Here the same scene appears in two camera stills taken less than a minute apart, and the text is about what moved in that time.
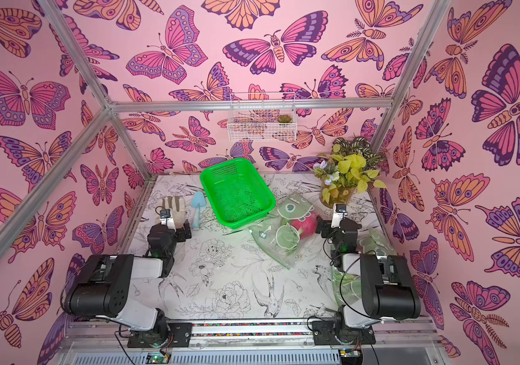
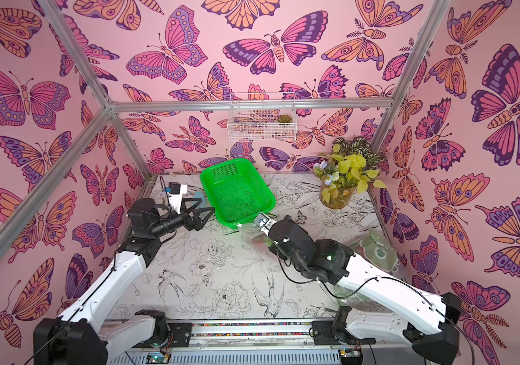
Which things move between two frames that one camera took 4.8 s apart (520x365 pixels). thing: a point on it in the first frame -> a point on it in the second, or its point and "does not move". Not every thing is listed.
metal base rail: (397, 342) does not move
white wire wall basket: (262, 117) does not move
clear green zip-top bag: (287, 232) -> (251, 233)
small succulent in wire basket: (284, 119) does not move
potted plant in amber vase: (353, 165) does not move
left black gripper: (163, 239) -> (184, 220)
